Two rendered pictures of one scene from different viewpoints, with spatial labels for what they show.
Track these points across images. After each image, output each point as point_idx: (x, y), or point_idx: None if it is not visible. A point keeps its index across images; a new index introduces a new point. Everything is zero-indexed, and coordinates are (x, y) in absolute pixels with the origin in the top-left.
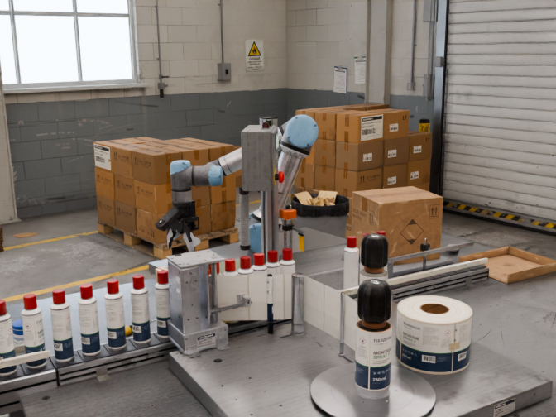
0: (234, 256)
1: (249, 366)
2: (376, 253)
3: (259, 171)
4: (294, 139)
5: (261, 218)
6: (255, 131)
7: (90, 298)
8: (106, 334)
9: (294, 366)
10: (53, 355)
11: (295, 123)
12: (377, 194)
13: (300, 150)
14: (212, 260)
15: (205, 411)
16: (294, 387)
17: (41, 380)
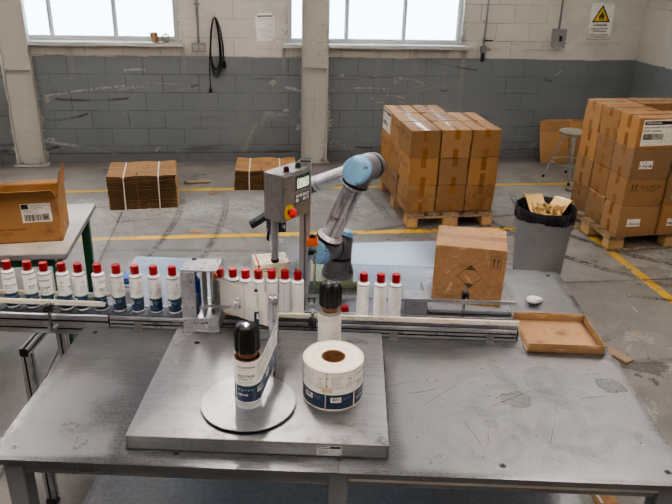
0: None
1: (208, 354)
2: (325, 297)
3: (274, 206)
4: (346, 176)
5: (319, 236)
6: (272, 174)
7: (135, 274)
8: None
9: (233, 364)
10: None
11: (349, 163)
12: (455, 232)
13: (352, 187)
14: (206, 269)
15: None
16: (211, 379)
17: (98, 319)
